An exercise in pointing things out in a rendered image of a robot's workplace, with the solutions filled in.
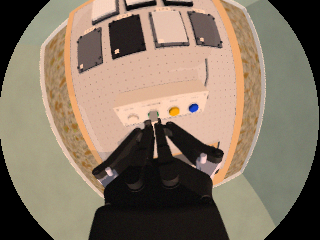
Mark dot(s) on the dark grey rectangular plate with black pegs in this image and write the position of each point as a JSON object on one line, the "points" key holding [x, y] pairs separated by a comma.
{"points": [[89, 50]]}

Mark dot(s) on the beige wedge-shaped block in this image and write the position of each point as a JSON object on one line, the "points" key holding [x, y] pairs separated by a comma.
{"points": [[169, 99]]}

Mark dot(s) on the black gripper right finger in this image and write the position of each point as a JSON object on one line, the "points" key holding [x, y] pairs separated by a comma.
{"points": [[204, 157]]}

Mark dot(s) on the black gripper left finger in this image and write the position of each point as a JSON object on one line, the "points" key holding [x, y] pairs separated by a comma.
{"points": [[123, 156]]}

